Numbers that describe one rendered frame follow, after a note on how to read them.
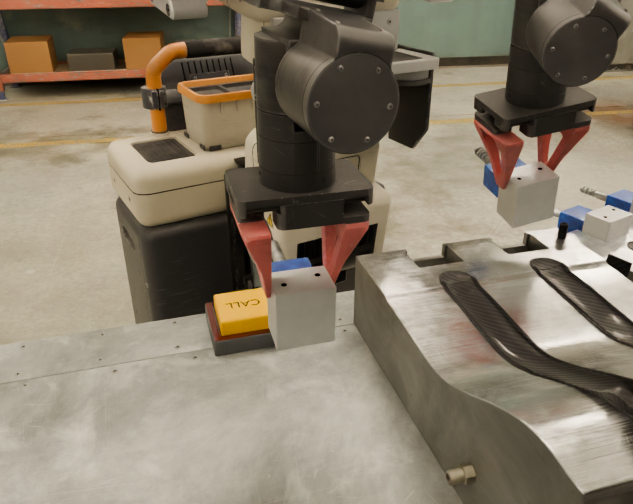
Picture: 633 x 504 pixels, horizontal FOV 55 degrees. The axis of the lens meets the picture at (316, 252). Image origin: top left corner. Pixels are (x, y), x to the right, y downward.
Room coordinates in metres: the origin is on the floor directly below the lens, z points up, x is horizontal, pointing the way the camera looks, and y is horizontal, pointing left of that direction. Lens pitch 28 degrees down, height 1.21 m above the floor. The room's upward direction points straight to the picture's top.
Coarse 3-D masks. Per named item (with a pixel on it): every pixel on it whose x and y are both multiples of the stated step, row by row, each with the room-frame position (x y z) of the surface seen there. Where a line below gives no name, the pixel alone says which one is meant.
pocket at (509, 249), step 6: (528, 234) 0.64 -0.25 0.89; (528, 240) 0.64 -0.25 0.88; (534, 240) 0.63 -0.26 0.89; (504, 246) 0.64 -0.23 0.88; (510, 246) 0.64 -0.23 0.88; (516, 246) 0.64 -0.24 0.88; (522, 246) 0.64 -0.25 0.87; (528, 246) 0.64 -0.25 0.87; (534, 246) 0.63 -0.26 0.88; (540, 246) 0.62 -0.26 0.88; (546, 246) 0.61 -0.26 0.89; (510, 252) 0.64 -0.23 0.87; (516, 252) 0.64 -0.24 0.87
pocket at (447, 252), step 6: (444, 246) 0.61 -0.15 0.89; (444, 252) 0.61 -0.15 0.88; (450, 252) 0.61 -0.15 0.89; (420, 258) 0.61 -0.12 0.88; (426, 258) 0.61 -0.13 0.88; (432, 258) 0.61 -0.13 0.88; (438, 258) 0.61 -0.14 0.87; (444, 258) 0.61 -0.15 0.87; (450, 258) 0.60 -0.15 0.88; (456, 258) 0.59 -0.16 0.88; (420, 264) 0.61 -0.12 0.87; (426, 264) 0.61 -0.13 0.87; (432, 264) 0.61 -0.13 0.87; (438, 264) 0.61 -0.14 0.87
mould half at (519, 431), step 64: (384, 256) 0.59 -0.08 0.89; (512, 256) 0.59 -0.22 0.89; (576, 256) 0.59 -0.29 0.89; (384, 320) 0.50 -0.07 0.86; (448, 320) 0.47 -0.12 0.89; (576, 320) 0.47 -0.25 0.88; (448, 384) 0.38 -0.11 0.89; (512, 384) 0.36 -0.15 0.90; (448, 448) 0.36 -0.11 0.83; (512, 448) 0.29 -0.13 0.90; (576, 448) 0.26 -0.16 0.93
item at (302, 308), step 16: (272, 240) 0.53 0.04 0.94; (272, 256) 0.50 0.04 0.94; (272, 272) 0.43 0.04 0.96; (288, 272) 0.43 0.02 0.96; (304, 272) 0.43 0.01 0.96; (320, 272) 0.43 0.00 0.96; (272, 288) 0.41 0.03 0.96; (288, 288) 0.41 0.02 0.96; (304, 288) 0.41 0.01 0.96; (320, 288) 0.41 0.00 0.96; (336, 288) 0.41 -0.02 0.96; (272, 304) 0.41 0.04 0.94; (288, 304) 0.40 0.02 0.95; (304, 304) 0.40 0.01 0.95; (320, 304) 0.41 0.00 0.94; (272, 320) 0.41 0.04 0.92; (288, 320) 0.40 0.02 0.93; (304, 320) 0.40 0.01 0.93; (320, 320) 0.41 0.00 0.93; (272, 336) 0.42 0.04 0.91; (288, 336) 0.40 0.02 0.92; (304, 336) 0.40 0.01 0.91; (320, 336) 0.41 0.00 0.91
